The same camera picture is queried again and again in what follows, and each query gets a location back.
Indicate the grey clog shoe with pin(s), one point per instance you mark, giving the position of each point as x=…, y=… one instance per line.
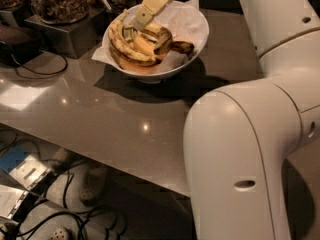
x=93, y=185
x=62, y=159

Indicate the blue notebook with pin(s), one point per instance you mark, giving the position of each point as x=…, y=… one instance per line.
x=13, y=159

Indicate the yellow banana at bottom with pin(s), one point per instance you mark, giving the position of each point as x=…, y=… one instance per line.
x=131, y=67

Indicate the white paper liner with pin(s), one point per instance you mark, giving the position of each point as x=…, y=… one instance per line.
x=183, y=17

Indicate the small dark ripe banana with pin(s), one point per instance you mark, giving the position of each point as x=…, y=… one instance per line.
x=182, y=46

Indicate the dark round appliance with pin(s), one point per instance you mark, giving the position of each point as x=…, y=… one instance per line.
x=18, y=45

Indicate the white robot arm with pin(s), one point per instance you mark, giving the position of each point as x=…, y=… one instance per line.
x=237, y=137

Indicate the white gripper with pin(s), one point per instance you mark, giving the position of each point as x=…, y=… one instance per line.
x=147, y=11

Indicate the grey metal stand box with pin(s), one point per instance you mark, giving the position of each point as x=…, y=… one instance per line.
x=71, y=40

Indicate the long outer spotted banana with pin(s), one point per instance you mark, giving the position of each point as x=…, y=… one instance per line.
x=118, y=42

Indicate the white bowl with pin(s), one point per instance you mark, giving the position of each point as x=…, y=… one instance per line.
x=196, y=37

